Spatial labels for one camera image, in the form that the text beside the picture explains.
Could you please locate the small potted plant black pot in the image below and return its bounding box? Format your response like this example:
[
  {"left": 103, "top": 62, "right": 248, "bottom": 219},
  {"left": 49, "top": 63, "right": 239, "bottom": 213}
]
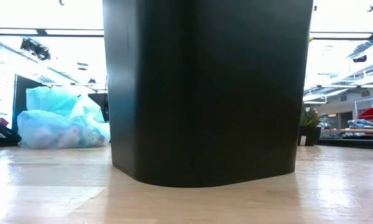
[{"left": 297, "top": 105, "right": 323, "bottom": 147}]

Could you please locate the wooden workbench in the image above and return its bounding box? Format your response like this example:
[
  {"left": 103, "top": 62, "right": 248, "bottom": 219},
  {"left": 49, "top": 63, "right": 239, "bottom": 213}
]
[{"left": 320, "top": 128, "right": 373, "bottom": 135}]

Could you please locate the black partition panel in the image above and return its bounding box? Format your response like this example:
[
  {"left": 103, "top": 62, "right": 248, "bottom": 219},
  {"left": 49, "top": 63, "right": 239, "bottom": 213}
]
[{"left": 11, "top": 73, "right": 46, "bottom": 135}]

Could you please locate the black ceiling fixture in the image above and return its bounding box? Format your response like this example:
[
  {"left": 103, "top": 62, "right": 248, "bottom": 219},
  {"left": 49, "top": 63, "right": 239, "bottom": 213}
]
[{"left": 19, "top": 37, "right": 52, "bottom": 62}]

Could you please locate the black trash bin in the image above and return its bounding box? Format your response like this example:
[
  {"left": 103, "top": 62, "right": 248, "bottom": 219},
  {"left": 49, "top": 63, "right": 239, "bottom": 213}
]
[{"left": 101, "top": 0, "right": 315, "bottom": 189}]

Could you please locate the grey blue bundle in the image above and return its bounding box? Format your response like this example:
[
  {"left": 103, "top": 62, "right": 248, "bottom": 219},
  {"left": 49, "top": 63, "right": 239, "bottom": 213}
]
[{"left": 347, "top": 118, "right": 373, "bottom": 130}]

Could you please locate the blue trash bag liner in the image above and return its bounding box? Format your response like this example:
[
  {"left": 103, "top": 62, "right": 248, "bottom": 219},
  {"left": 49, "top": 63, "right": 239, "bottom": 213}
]
[{"left": 16, "top": 85, "right": 112, "bottom": 150}]

